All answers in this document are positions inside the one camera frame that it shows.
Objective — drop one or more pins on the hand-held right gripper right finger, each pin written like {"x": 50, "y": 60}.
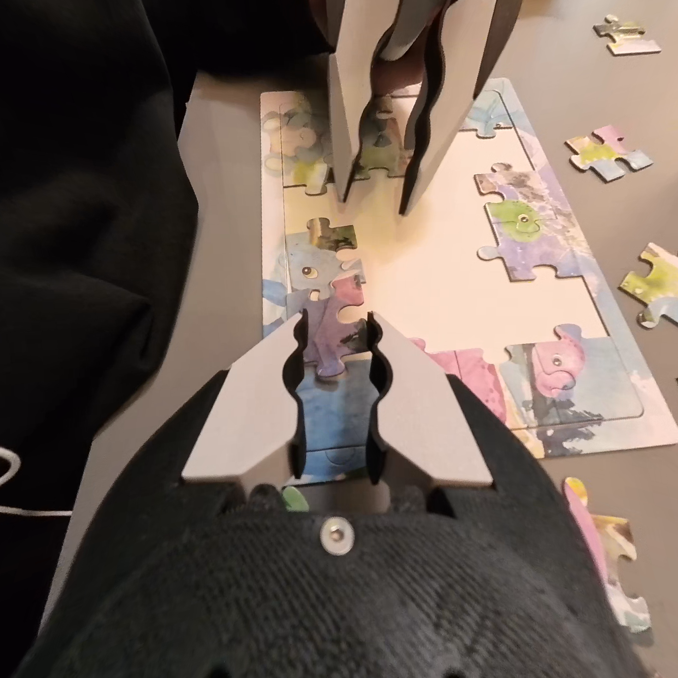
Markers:
{"x": 434, "y": 429}

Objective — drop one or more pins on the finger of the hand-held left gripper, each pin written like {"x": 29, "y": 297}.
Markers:
{"x": 455, "y": 79}
{"x": 355, "y": 42}

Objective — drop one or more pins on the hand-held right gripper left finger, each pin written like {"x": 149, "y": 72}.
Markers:
{"x": 238, "y": 423}

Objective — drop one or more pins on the purple dinosaur body puzzle piece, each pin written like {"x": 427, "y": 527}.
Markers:
{"x": 482, "y": 381}

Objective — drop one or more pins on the teal dinosaur puzzle piece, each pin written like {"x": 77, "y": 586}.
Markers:
{"x": 384, "y": 143}

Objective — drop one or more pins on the pastel purple pink puzzle piece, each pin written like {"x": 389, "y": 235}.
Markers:
{"x": 328, "y": 328}

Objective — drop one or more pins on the dinosaur puzzle tray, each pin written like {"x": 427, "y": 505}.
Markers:
{"x": 423, "y": 265}

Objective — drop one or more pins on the blue triceratops head puzzle piece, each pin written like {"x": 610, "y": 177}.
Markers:
{"x": 312, "y": 265}

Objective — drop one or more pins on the person's left hand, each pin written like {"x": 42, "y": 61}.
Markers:
{"x": 397, "y": 77}

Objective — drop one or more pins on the pale blue purple puzzle piece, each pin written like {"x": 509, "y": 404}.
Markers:
{"x": 487, "y": 116}

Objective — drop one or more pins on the green dinosaur brown puzzle piece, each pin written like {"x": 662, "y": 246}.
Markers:
{"x": 295, "y": 500}

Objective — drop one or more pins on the blue dinosaur body puzzle piece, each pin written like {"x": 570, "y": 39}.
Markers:
{"x": 333, "y": 408}

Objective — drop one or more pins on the pale blue yellow puzzle piece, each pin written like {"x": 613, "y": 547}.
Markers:
{"x": 302, "y": 137}

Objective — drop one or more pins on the light blue white puzzle piece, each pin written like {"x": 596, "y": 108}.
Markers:
{"x": 630, "y": 40}

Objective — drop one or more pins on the pink dinosaur head puzzle piece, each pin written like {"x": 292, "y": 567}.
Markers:
{"x": 556, "y": 365}

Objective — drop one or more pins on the pink yellow blue puzzle piece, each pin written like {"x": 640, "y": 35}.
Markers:
{"x": 609, "y": 153}

